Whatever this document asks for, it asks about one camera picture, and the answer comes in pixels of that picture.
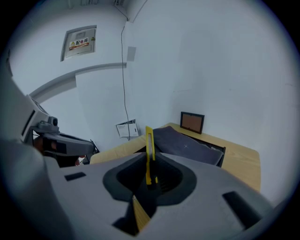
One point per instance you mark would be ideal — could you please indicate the white open wall box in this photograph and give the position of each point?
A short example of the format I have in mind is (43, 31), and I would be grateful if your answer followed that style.
(126, 129)

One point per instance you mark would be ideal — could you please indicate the yellow small knife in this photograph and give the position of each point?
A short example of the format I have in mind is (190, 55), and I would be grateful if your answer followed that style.
(149, 150)

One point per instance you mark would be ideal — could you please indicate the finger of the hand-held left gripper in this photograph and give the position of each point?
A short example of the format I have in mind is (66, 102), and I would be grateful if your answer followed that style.
(79, 146)

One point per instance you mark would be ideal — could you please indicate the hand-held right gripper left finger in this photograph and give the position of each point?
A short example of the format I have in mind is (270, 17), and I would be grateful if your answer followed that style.
(89, 192)

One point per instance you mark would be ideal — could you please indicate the black picture frame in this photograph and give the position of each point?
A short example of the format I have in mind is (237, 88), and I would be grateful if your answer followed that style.
(192, 122)

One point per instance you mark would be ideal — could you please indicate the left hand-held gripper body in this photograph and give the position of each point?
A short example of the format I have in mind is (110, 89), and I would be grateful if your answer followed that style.
(16, 112)

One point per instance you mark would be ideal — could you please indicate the light wooden square table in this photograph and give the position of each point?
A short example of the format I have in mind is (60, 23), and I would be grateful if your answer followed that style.
(239, 164)

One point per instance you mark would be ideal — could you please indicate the grey electrical panel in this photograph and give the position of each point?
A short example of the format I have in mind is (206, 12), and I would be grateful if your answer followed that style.
(79, 43)

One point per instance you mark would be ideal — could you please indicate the grey wall trunking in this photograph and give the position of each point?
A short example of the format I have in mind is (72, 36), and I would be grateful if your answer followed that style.
(70, 77)

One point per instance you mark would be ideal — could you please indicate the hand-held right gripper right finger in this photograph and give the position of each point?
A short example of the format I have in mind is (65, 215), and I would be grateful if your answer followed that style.
(206, 206)

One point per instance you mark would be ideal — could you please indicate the grey wall cover plate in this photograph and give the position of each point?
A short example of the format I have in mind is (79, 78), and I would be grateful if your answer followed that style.
(131, 54)

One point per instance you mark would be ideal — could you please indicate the black box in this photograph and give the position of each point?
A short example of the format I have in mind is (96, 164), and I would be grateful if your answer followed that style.
(187, 147)

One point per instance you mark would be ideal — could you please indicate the person's left hand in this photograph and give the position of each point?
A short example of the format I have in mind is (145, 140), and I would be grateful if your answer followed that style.
(38, 144)

